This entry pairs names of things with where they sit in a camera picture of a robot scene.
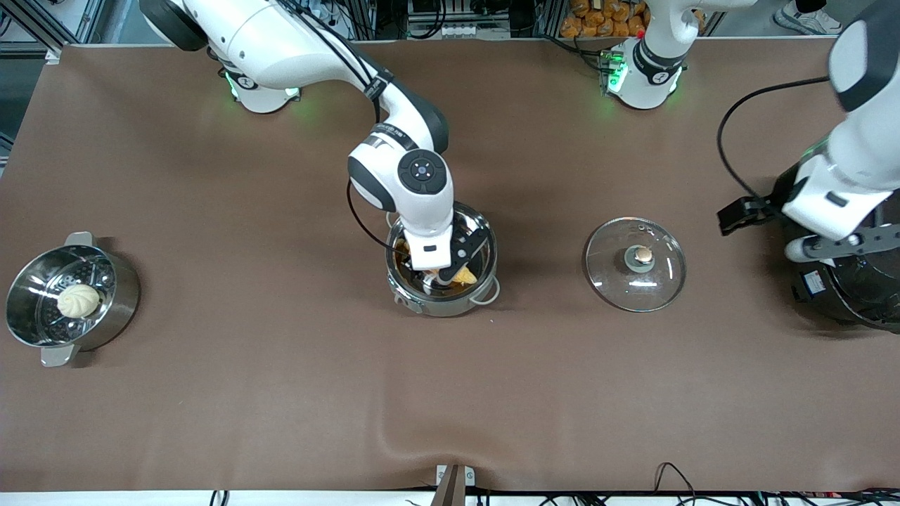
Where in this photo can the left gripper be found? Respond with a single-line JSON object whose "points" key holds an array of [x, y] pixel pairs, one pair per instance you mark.
{"points": [[763, 208]]}

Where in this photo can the yellow corn cob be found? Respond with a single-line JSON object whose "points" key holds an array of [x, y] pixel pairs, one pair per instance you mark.
{"points": [[465, 276]]}

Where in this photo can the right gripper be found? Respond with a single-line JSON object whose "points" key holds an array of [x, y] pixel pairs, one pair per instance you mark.
{"points": [[410, 275]]}

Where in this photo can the aluminium frame profile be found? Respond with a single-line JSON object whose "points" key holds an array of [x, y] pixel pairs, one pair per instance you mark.
{"points": [[28, 28]]}

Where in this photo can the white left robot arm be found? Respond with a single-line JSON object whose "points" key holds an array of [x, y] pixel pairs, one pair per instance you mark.
{"points": [[647, 70]]}

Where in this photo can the white sneaker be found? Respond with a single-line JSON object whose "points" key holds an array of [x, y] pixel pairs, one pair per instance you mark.
{"points": [[805, 17]]}

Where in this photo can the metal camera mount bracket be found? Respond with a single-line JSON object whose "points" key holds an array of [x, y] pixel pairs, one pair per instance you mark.
{"points": [[453, 485]]}

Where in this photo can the glass pot lid with knob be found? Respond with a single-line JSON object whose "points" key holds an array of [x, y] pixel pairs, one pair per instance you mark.
{"points": [[619, 281]]}

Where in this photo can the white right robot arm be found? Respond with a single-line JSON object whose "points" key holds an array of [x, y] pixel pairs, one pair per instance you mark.
{"points": [[281, 42]]}

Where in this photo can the white steamed bun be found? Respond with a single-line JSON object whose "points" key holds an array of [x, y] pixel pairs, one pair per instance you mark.
{"points": [[78, 301]]}

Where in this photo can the bag of orange breads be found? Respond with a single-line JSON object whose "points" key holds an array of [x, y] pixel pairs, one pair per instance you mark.
{"points": [[605, 17]]}

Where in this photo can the black rice cooker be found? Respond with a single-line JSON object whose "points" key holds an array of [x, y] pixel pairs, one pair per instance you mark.
{"points": [[858, 295]]}

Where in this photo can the white power strip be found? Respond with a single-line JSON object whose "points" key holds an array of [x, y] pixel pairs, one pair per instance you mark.
{"points": [[471, 31]]}

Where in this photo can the steel steamer pot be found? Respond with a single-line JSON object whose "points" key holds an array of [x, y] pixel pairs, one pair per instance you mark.
{"points": [[119, 295]]}

